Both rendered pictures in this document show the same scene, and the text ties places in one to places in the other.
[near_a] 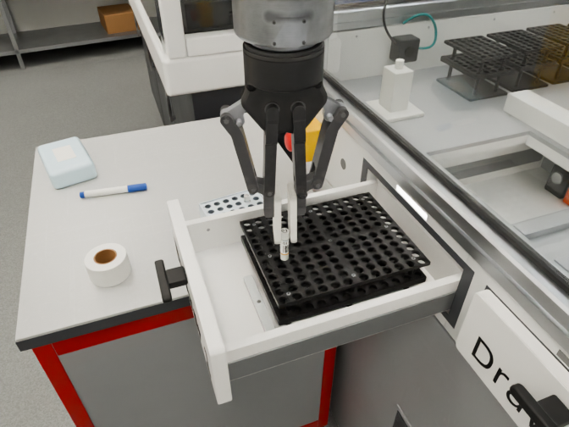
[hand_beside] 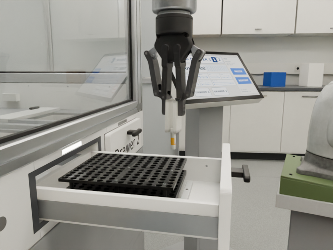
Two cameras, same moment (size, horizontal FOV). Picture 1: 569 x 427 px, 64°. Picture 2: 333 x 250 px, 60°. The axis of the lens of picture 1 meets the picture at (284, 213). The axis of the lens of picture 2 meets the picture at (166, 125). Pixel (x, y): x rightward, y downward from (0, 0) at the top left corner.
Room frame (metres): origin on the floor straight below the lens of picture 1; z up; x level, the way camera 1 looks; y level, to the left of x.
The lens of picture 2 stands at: (0.95, 0.31, 1.10)
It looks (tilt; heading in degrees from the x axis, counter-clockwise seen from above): 11 degrees down; 212
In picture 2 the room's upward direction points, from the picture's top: straight up
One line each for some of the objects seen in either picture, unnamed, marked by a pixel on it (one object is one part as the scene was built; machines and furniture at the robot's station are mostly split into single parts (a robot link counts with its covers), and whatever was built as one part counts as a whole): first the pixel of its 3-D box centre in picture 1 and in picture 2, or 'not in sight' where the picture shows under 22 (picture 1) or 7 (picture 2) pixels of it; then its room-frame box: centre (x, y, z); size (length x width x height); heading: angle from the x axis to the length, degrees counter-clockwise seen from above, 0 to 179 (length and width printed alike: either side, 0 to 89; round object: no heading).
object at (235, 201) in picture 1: (236, 213); not in sight; (0.71, 0.10, 0.78); 0.12 x 0.08 x 0.04; 117
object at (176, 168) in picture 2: (263, 259); (176, 171); (0.46, 0.03, 0.90); 0.18 x 0.02 x 0.01; 20
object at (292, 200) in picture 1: (292, 213); (169, 115); (0.42, -0.01, 1.01); 0.03 x 0.01 x 0.07; 6
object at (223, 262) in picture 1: (334, 257); (125, 183); (0.50, -0.07, 0.86); 0.40 x 0.26 x 0.06; 110
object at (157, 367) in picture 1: (193, 305); not in sight; (0.82, 0.25, 0.38); 0.62 x 0.58 x 0.76; 20
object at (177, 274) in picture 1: (172, 278); (239, 172); (0.42, 0.15, 0.91); 0.07 x 0.04 x 0.01; 20
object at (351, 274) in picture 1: (328, 256); (129, 181); (0.50, -0.07, 0.87); 0.22 x 0.18 x 0.06; 110
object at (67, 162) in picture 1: (67, 161); not in sight; (0.90, 0.50, 0.78); 0.15 x 0.10 x 0.04; 33
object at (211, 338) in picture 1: (196, 289); (225, 186); (0.43, 0.12, 0.87); 0.29 x 0.02 x 0.11; 20
